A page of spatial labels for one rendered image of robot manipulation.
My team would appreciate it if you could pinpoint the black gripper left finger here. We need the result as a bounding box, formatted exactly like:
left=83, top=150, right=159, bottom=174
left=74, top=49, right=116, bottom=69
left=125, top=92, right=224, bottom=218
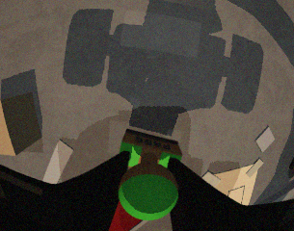
left=0, top=150, right=130, bottom=231

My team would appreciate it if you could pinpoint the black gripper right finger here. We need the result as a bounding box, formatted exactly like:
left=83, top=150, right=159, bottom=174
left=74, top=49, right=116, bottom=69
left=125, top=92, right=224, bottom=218
left=167, top=158, right=294, bottom=231

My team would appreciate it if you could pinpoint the tan cardboard box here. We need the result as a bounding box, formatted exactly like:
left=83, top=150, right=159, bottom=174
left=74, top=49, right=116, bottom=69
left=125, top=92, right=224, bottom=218
left=0, top=92, right=42, bottom=157

